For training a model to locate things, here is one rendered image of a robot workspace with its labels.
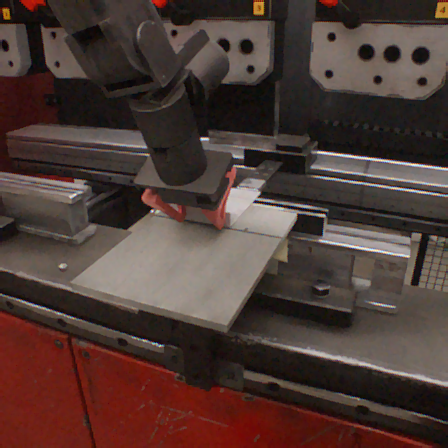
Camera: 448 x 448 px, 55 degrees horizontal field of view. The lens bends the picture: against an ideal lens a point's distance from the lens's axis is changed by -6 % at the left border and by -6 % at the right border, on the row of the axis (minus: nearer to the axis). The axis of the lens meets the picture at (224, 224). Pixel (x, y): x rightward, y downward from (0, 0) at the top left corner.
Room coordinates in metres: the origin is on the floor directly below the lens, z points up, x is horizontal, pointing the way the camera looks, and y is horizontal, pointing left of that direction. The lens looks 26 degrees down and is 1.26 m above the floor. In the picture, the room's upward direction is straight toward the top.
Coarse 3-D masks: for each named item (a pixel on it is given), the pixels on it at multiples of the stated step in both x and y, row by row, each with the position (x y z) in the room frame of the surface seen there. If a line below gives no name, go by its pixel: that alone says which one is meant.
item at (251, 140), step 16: (224, 96) 0.61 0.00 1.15; (240, 96) 0.61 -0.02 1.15; (256, 96) 0.60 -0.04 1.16; (272, 96) 0.59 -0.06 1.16; (208, 112) 0.62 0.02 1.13; (224, 112) 0.61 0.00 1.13; (240, 112) 0.61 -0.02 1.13; (256, 112) 0.60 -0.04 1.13; (272, 112) 0.59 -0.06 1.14; (208, 128) 0.62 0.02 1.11; (224, 128) 0.61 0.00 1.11; (240, 128) 0.60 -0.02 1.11; (256, 128) 0.60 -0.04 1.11; (272, 128) 0.59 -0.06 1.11; (224, 144) 0.62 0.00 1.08; (240, 144) 0.61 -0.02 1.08; (256, 144) 0.61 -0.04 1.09; (272, 144) 0.60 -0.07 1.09
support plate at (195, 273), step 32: (160, 224) 0.53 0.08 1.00; (192, 224) 0.53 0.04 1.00; (256, 224) 0.53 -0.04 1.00; (288, 224) 0.53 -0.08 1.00; (128, 256) 0.44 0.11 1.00; (160, 256) 0.45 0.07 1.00; (192, 256) 0.45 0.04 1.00; (224, 256) 0.45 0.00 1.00; (256, 256) 0.45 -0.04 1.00; (96, 288) 0.38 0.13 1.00; (128, 288) 0.38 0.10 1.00; (160, 288) 0.38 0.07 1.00; (192, 288) 0.38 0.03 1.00; (224, 288) 0.38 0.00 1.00; (192, 320) 0.33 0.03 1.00; (224, 320) 0.33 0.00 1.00
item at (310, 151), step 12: (276, 144) 0.80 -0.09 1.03; (288, 144) 0.79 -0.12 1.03; (300, 144) 0.79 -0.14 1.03; (312, 144) 0.84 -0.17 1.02; (252, 156) 0.80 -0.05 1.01; (264, 156) 0.79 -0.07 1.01; (276, 156) 0.78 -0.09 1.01; (288, 156) 0.78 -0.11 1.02; (300, 156) 0.77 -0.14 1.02; (312, 156) 0.81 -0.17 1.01; (264, 168) 0.74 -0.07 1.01; (276, 168) 0.74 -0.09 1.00; (288, 168) 0.78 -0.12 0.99; (300, 168) 0.77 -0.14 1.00; (252, 180) 0.68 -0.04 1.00; (264, 180) 0.68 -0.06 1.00
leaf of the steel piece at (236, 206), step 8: (232, 200) 0.61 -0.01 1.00; (240, 200) 0.61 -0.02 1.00; (248, 200) 0.61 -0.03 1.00; (176, 208) 0.55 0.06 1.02; (192, 208) 0.54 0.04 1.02; (232, 208) 0.58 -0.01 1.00; (240, 208) 0.58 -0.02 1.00; (192, 216) 0.54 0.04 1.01; (200, 216) 0.53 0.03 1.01; (232, 216) 0.55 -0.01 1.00; (224, 224) 0.52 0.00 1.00
